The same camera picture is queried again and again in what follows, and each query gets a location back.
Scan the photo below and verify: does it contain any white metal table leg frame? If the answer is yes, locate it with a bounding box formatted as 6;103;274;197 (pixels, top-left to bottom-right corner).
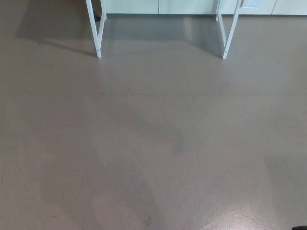
215;0;244;59
85;0;107;58

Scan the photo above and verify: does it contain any white paper label on cabinet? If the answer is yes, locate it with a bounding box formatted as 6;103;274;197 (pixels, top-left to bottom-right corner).
240;0;263;9

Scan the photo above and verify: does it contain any pale green cabinet row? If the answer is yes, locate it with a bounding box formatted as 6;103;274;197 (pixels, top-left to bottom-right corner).
100;0;307;16

